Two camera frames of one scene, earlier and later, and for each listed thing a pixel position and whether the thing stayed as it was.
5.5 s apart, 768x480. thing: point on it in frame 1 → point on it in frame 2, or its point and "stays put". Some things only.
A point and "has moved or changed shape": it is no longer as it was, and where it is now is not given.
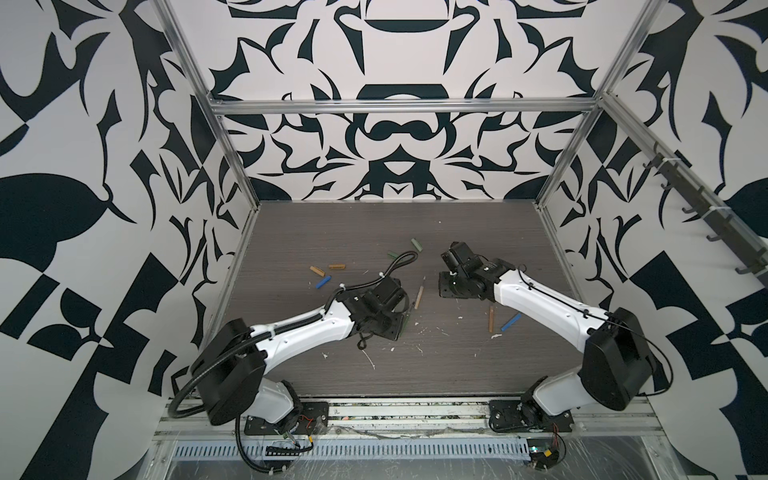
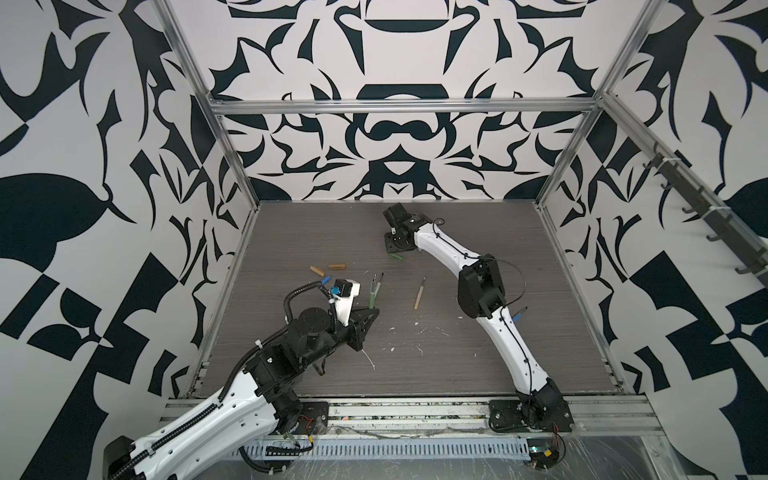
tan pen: (420, 293) stays put
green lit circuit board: (543, 453) stays put
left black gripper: (393, 333) → (353, 333)
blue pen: (514, 319) stays put
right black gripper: (442, 286) → (389, 248)
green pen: (405, 322) has moved or changed shape
